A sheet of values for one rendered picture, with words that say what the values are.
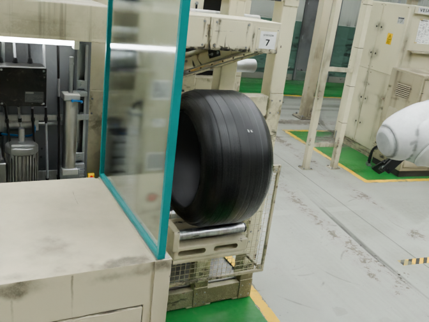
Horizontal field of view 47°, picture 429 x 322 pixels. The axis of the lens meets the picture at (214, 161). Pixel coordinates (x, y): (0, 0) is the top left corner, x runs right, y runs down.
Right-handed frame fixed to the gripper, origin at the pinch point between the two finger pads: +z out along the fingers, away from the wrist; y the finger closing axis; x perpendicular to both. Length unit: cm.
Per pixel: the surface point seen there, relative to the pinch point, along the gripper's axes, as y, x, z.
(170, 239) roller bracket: 44, -36, 79
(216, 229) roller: 27, -23, 83
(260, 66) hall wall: -592, -93, 877
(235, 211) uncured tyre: 21, -22, 67
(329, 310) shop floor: -5, 77, 191
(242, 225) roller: 18, -14, 86
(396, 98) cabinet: -323, 90, 365
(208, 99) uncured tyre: -6, -57, 52
